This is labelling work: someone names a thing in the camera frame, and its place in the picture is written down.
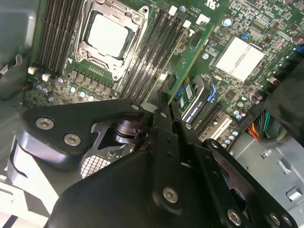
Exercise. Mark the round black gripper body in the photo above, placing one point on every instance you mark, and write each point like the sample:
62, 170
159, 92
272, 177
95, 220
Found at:
114, 197

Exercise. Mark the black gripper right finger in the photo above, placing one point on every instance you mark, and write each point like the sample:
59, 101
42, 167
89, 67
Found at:
225, 180

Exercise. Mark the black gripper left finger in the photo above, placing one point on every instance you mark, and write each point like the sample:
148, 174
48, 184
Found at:
78, 118

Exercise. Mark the green RAM stick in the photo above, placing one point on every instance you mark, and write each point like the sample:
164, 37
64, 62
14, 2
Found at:
183, 54

